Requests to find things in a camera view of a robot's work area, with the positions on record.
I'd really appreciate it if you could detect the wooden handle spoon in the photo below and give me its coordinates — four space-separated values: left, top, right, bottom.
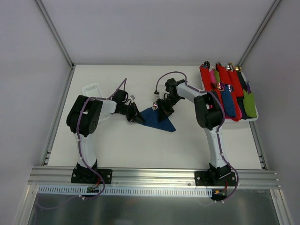
152 101 158 110

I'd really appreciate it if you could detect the blue paper napkin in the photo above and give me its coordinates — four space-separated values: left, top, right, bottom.
140 108 176 133

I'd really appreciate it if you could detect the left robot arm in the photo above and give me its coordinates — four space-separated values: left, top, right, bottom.
66 90 145 183

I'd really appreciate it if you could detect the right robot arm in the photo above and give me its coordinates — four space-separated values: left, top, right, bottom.
152 78 231 186

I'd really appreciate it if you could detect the pink napkin roll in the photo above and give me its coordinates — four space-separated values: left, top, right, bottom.
210 69 216 84

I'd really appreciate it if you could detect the green napkin roll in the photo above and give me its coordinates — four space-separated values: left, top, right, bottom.
243 90 257 118

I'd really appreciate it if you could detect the small white basket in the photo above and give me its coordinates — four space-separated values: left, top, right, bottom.
82 83 111 122

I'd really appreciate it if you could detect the large white tray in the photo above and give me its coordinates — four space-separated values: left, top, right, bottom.
199 62 259 122

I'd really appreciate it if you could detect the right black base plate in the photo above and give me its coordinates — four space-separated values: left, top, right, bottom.
194 171 237 187

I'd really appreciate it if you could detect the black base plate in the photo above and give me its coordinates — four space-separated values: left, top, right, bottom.
70 167 113 184
194 171 237 187

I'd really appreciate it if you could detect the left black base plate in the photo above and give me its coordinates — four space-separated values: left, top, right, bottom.
70 167 113 184

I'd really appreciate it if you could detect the white cable duct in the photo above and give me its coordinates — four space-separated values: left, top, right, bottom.
37 185 212 198

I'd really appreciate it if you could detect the aluminium rail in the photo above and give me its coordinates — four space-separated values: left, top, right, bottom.
28 166 282 189

